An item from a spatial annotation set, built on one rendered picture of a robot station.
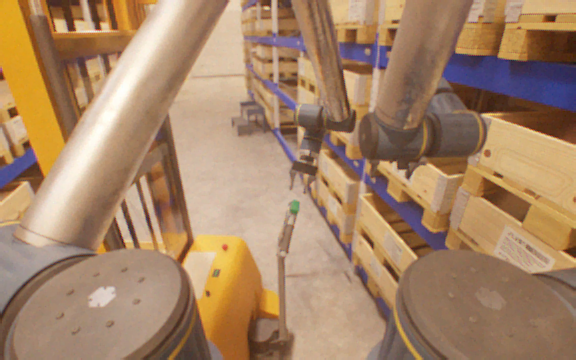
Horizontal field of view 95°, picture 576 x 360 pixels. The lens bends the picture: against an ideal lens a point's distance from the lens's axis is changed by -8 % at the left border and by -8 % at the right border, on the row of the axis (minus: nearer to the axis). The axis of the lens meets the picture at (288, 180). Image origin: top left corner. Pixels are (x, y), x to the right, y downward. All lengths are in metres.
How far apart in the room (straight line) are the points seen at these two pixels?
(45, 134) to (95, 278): 0.84
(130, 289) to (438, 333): 0.34
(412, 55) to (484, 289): 0.37
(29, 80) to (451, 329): 1.18
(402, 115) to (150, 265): 0.50
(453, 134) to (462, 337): 0.46
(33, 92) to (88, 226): 0.66
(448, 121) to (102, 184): 0.70
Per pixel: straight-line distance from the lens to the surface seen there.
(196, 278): 1.81
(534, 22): 1.30
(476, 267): 0.44
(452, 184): 1.61
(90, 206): 0.59
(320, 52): 0.96
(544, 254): 1.33
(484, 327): 0.37
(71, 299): 0.42
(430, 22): 0.53
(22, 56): 1.16
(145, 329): 0.35
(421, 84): 0.57
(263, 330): 2.08
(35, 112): 1.20
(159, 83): 0.64
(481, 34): 1.45
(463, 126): 0.73
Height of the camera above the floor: 2.15
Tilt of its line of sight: 28 degrees down
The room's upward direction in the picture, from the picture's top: straight up
